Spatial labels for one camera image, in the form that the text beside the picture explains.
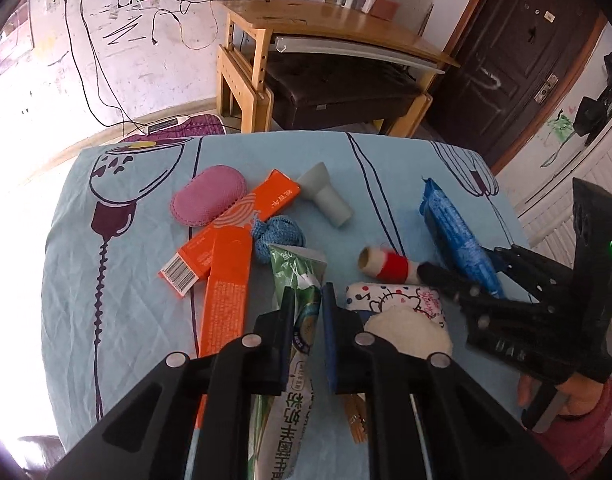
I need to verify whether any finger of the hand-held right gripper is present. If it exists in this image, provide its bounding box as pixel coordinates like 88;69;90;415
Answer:
483;245;579;306
417;261;542;331

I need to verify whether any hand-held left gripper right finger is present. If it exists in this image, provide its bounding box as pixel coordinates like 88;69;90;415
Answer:
322;282;569;480

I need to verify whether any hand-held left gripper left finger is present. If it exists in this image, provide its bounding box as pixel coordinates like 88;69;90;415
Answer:
46;286;299;480

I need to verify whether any blue wrapper packet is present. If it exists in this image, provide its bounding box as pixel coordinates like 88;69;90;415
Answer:
418;176;505;301

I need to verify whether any green toothpaste tube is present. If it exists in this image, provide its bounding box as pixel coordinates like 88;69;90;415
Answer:
248;244;328;480

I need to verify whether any long plain orange box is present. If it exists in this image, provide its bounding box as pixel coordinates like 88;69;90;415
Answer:
193;227;253;431

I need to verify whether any red and white thread spool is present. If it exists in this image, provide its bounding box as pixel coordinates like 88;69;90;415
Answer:
357;244;427;285

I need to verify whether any blue knitted cloth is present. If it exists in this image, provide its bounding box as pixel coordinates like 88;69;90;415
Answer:
249;215;307;265

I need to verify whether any person's right forearm pink sleeve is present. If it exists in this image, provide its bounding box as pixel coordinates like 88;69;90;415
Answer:
531;382;612;479

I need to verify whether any person's right hand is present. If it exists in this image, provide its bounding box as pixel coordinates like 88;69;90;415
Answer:
517;374;612;420

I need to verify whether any white louvered door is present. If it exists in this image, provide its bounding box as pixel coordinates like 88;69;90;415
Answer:
501;125;612;261

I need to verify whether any white round pad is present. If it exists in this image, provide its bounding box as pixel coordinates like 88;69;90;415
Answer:
363;306;454;360

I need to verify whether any cartoon print tissue pack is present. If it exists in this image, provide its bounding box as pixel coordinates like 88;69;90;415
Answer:
345;282;447;331

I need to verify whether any orange box with swirl print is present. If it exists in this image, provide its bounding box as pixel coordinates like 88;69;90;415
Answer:
158;169;303;301

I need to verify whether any grey plastic funnel tube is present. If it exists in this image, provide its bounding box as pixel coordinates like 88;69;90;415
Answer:
296;161;352;230

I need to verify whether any pink oval pad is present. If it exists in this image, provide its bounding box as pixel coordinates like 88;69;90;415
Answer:
170;165;247;227

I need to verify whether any black hanging bag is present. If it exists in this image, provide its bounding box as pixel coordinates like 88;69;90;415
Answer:
573;50;612;148

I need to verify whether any light blue printed tablecloth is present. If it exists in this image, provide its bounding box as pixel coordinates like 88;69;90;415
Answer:
40;130;529;480

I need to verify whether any metal door lock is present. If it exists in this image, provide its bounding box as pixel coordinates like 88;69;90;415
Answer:
533;74;559;105

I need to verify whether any black tufted bench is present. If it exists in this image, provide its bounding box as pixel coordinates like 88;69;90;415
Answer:
263;62;422;131

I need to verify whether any dark brown door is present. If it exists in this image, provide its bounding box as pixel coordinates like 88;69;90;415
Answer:
426;0;604;168

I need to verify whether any pink box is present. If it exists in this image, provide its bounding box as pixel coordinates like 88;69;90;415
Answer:
368;0;402;18

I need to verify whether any wooden desk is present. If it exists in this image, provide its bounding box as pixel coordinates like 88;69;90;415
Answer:
216;0;461;138

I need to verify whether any white rail under desk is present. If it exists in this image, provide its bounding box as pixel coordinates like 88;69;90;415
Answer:
273;35;447;76

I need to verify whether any black cable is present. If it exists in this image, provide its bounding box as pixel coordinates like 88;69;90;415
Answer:
63;0;152;131

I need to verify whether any wall poster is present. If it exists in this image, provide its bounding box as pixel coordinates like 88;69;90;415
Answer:
0;0;37;76

